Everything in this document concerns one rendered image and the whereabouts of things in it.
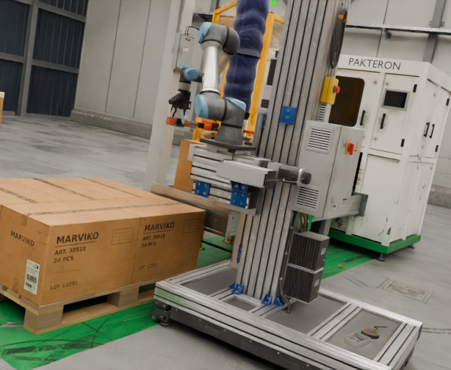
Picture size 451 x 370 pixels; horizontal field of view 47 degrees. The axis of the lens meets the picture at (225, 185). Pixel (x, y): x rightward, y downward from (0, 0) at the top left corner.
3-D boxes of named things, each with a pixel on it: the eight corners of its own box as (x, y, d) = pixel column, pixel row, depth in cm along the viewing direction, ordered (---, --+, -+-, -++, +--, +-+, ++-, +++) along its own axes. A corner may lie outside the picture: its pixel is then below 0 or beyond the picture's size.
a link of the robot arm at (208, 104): (227, 117, 265) (229, 22, 279) (199, 112, 260) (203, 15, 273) (218, 125, 276) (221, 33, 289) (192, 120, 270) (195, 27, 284)
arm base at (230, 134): (247, 145, 279) (250, 127, 278) (233, 144, 266) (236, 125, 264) (223, 140, 286) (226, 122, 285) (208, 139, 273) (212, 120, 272)
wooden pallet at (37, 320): (94, 246, 402) (96, 227, 400) (192, 289, 346) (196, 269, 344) (-67, 269, 304) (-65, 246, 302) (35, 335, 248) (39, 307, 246)
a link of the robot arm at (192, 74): (206, 70, 310) (200, 70, 320) (187, 66, 306) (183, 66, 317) (203, 83, 311) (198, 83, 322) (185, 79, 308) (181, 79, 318)
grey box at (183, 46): (185, 71, 462) (191, 37, 458) (190, 72, 459) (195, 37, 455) (170, 67, 446) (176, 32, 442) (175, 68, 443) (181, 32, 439)
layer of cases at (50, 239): (96, 228, 400) (103, 177, 394) (196, 269, 344) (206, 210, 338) (-64, 246, 302) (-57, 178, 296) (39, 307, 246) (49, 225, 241)
